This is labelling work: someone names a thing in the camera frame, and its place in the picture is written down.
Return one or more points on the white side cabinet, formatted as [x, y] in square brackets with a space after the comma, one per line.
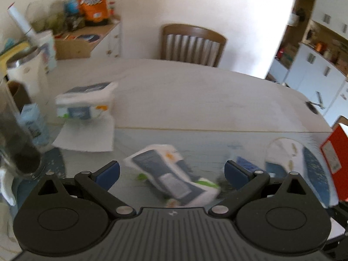
[81, 47]

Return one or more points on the small white tissue packet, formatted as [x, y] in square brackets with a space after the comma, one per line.
[168, 174]

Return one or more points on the blue capped bottle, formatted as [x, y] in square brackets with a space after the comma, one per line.
[72, 12]

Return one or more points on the blue and white packet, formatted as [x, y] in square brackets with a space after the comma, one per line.
[246, 163]

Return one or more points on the clear drinking glass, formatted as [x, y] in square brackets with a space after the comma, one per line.
[19, 146]

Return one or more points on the white rolled paper tube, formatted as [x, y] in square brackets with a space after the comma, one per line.
[23, 23]

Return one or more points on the orange snack bag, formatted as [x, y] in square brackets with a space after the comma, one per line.
[93, 5]

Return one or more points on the brown slatted wooden chair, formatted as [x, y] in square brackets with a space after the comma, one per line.
[193, 45]

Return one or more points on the large white tissue pack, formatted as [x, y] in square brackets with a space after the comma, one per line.
[84, 100]

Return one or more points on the glass jars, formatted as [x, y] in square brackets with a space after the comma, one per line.
[46, 17]

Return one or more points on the small light blue carton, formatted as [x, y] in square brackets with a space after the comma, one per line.
[35, 125]

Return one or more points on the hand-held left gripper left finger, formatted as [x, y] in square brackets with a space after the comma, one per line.
[107, 175]

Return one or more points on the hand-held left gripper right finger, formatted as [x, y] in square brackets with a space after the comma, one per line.
[236, 174]

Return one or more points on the white wooden desktop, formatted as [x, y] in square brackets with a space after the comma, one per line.
[190, 92]

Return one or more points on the white wooden wall cabinet unit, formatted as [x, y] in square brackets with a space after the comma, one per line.
[312, 59]

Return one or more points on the red cardboard shoe box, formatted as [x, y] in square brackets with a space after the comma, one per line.
[337, 160]

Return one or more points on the white paper napkin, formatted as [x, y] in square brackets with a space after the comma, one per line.
[87, 137]

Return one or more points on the paper towel roll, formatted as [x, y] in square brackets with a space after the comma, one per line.
[28, 78]

